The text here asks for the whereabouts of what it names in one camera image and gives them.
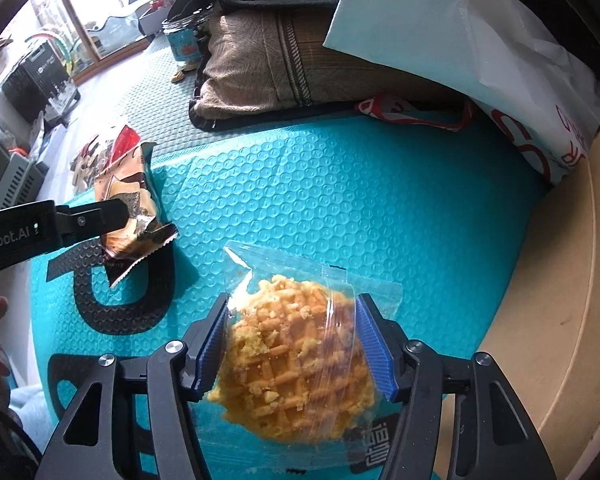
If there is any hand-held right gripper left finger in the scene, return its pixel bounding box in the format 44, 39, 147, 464
35, 292, 231, 480

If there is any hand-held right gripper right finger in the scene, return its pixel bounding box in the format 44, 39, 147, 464
356, 292, 551, 480

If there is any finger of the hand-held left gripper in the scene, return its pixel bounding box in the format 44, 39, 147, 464
54, 196, 133, 251

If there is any brown wafer packet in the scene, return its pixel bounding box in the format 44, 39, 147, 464
92, 142, 178, 288

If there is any yellow pastry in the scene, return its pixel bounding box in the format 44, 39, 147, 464
206, 242, 406, 446

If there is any brown cardboard box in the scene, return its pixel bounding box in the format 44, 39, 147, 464
440, 120, 600, 480

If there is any clear red mixed snack packet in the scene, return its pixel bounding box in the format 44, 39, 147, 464
70, 125, 141, 193

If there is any teal bubble mailer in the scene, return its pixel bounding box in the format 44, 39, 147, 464
30, 120, 548, 480

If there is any black plastic crate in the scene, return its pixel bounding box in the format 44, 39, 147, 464
0, 42, 76, 121

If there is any blue-grey cloth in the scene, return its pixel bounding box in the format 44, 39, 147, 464
7, 385, 53, 443

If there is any blue tin jar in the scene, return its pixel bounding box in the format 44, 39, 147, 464
161, 10, 216, 63

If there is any grey fleece blanket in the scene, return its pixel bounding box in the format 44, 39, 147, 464
0, 405, 36, 480

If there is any white open box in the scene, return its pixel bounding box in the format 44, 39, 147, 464
129, 0, 181, 36

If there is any brown striped cushion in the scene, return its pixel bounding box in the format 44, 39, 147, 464
189, 10, 461, 133

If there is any red white wrapper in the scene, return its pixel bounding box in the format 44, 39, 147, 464
355, 94, 477, 133

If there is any white plastic mailer bag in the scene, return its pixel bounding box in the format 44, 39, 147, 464
322, 0, 600, 186

